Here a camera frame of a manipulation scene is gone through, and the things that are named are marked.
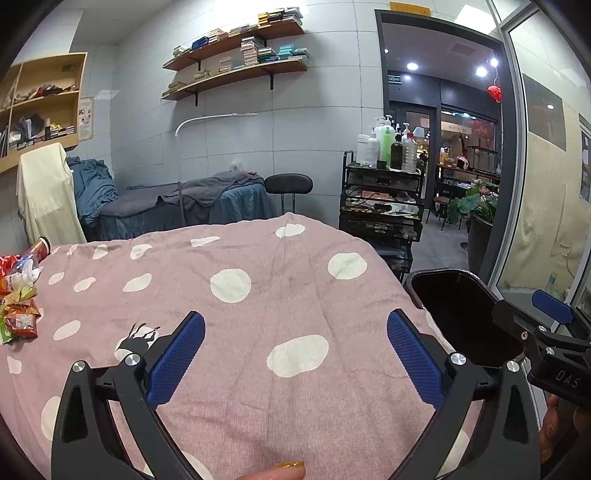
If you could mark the person's right hand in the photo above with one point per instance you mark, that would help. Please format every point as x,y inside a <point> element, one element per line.
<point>551,429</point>

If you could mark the pile of snack packets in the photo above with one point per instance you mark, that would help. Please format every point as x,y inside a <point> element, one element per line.
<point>18,314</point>

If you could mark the wooden display counter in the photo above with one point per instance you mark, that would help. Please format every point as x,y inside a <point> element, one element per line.
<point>468,167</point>

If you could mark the wall shelves with books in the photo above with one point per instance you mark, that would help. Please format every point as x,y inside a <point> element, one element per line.
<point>251,53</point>

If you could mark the pink polka-dot blanket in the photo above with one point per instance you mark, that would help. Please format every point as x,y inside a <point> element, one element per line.
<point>277,286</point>

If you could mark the short white bottle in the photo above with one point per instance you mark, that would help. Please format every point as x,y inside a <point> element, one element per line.
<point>369,150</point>

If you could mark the person's left hand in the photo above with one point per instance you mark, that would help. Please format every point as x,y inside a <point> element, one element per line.
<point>281,471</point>

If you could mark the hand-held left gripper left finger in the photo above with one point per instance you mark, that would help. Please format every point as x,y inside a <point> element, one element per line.
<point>178,355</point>

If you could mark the green potted plant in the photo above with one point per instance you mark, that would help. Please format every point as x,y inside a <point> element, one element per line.
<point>475,201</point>

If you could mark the wooden wall cabinet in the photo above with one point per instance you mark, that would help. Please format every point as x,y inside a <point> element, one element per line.
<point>46,99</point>

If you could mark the black mesh drawer cart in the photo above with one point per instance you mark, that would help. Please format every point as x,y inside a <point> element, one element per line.
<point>381,217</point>

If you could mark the glass partition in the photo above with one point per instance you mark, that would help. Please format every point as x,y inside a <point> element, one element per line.
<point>545,184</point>

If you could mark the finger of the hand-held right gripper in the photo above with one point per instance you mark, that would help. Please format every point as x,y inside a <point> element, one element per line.
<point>510,314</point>
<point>551,302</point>

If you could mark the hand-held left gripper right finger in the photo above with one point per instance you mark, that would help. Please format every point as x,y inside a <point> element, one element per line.
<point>415,355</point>

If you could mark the clear plastic bottle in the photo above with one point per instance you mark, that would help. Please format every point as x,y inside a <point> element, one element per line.
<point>409,154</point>

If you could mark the black waste bin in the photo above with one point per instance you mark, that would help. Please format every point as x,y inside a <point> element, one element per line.
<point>461,318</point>

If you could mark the black round chair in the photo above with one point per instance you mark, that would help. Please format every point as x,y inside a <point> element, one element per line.
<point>288,184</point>

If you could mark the wall poster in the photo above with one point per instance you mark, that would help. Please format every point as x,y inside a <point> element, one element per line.
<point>85,117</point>

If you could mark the white pump bottle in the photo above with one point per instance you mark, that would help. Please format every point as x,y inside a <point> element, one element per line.
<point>382,131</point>

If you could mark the clear drink bottle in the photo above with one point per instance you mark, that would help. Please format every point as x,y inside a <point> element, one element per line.
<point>23,273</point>

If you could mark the stacks of small boxes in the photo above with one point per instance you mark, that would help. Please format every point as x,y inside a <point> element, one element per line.
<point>272,16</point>

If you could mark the small wooden stool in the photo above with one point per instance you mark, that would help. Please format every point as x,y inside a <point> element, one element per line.
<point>441,202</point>

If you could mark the blue bedding pile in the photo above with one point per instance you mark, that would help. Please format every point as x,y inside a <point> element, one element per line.
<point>92,180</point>

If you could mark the red chip can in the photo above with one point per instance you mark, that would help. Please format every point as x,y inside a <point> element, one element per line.
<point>39,251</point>

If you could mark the grey towel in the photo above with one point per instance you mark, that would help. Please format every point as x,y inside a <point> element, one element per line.
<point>203,189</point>

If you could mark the dark brown bottle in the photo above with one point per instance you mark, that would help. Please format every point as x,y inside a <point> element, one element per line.
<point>397,154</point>

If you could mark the cream cloth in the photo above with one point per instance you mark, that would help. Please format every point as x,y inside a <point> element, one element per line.
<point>46,194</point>

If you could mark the dark plant pot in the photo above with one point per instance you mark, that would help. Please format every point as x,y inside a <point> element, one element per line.
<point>480,242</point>

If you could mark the massage bed with blue cover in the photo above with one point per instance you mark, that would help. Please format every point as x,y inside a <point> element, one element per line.
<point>240,207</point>

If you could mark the red hanging ornament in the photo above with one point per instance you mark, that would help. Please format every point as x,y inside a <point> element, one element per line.
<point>495,92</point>

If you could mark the yellow door sign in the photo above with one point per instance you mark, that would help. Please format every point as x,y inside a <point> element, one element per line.
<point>411,7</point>

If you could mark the white curved lamp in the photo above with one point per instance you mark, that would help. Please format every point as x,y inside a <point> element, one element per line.
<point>203,120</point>

